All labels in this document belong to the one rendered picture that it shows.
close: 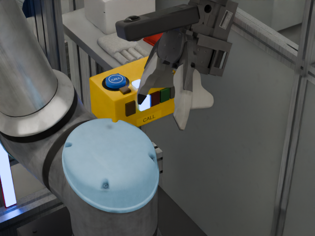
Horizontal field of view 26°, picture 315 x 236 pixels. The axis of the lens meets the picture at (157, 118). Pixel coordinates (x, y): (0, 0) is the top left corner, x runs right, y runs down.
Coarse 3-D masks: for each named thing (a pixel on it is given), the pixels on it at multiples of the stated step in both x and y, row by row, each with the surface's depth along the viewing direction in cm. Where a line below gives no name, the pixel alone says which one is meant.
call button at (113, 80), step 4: (108, 76) 135; (112, 76) 135; (116, 76) 135; (120, 76) 135; (108, 80) 134; (112, 80) 134; (116, 80) 134; (120, 80) 134; (124, 80) 134; (108, 84) 134; (112, 84) 133; (116, 84) 133; (120, 84) 133; (124, 84) 134
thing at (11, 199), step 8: (0, 152) 129; (0, 160) 130; (8, 160) 131; (0, 168) 131; (8, 168) 132; (0, 176) 132; (8, 176) 133; (8, 184) 134; (8, 192) 135; (8, 200) 136
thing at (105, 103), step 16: (128, 64) 141; (144, 64) 141; (96, 80) 136; (128, 80) 136; (96, 96) 137; (112, 96) 132; (128, 96) 132; (96, 112) 140; (112, 112) 133; (144, 112) 137; (160, 112) 140
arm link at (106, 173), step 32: (96, 128) 86; (128, 128) 87; (64, 160) 83; (96, 160) 82; (128, 160) 83; (64, 192) 86; (96, 192) 81; (128, 192) 81; (96, 224) 84; (128, 224) 84
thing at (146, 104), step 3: (147, 96) 134; (147, 99) 135; (144, 102) 135; (147, 102) 135; (141, 105) 135; (144, 105) 135; (147, 105) 136; (141, 108) 135; (144, 108) 136; (147, 108) 136
